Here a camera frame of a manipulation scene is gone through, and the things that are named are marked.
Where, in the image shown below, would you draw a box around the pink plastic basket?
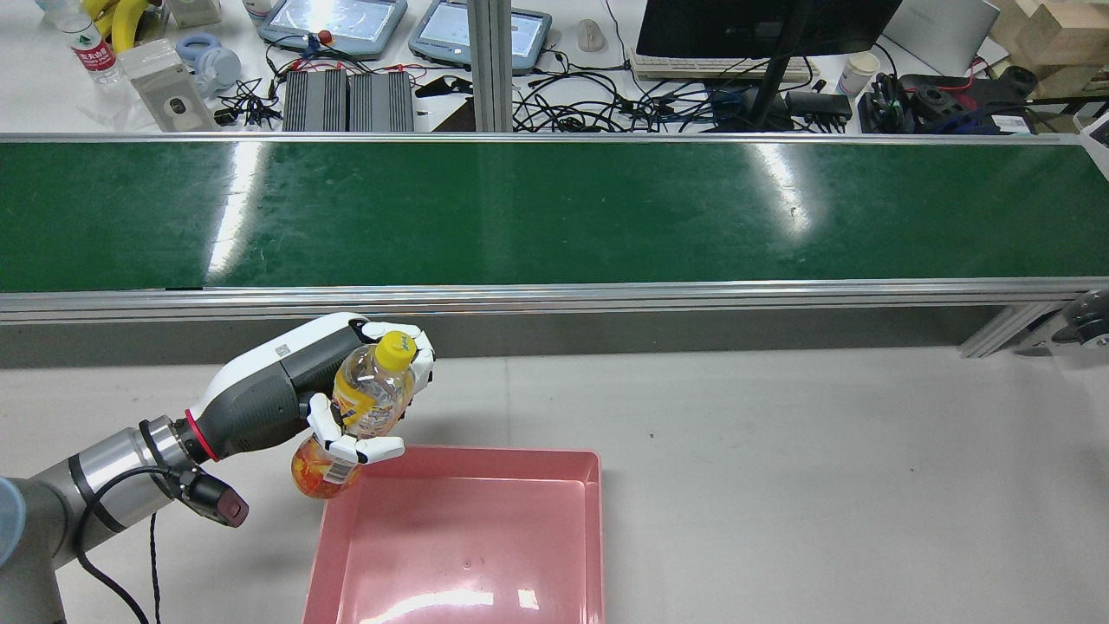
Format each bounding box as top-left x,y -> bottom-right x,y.
302,446 -> 605,624

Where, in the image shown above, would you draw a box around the black metal mount part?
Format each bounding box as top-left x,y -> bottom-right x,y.
901,68 -> 1041,133

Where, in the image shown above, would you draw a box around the yellow-capped orange drink bottle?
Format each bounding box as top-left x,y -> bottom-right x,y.
290,329 -> 418,500

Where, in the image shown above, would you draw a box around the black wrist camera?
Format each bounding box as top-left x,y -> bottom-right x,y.
178,468 -> 250,528

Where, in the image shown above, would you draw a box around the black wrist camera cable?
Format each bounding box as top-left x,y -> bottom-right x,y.
76,466 -> 187,624

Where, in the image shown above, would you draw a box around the green conveyor belt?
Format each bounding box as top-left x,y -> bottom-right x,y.
0,133 -> 1109,358

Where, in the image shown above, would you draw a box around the grey teach pendant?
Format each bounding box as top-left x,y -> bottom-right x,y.
407,0 -> 554,66
257,0 -> 408,62

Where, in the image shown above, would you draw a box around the silver laptop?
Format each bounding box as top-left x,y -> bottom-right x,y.
884,0 -> 1002,53

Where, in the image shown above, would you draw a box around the light blue headphones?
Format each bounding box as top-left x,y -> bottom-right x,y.
176,33 -> 242,96

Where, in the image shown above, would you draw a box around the light wooden blocks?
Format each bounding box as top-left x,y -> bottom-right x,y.
988,0 -> 1109,98

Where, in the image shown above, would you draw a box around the black multi-port hub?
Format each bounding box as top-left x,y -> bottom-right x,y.
810,89 -> 854,131

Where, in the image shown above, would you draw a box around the white paper cup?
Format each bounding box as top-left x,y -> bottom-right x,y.
837,52 -> 880,96

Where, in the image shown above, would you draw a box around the black computer monitor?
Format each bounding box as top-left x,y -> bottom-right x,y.
635,0 -> 904,60

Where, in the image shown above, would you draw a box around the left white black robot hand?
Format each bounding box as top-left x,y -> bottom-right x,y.
185,312 -> 436,465

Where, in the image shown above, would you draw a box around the white keyboard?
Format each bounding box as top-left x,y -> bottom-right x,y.
628,54 -> 811,83

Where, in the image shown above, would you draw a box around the aluminium profile post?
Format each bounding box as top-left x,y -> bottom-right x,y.
468,0 -> 514,133

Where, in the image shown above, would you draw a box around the grey ribbed controller box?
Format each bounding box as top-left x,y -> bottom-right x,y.
348,71 -> 415,133
282,69 -> 349,133

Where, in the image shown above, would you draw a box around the red-label water bottle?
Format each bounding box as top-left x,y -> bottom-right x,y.
54,0 -> 122,85

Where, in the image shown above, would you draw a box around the black monitor stand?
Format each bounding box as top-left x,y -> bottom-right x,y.
715,35 -> 820,133

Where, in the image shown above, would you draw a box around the beige grey box device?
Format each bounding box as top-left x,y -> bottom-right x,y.
117,39 -> 217,133

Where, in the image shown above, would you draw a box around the yellow banana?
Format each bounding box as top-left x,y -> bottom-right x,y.
82,0 -> 152,53

